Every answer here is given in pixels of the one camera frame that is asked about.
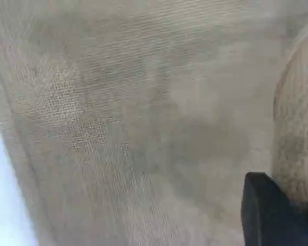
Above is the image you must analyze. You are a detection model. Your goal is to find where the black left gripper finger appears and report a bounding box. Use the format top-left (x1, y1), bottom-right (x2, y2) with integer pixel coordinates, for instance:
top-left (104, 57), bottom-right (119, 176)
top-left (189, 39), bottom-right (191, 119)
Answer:
top-left (241, 172), bottom-right (308, 246)

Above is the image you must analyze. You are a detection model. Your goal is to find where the brown burlap bag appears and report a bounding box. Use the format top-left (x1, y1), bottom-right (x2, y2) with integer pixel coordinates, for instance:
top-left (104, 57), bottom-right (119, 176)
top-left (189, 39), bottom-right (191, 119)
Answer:
top-left (0, 0), bottom-right (308, 246)

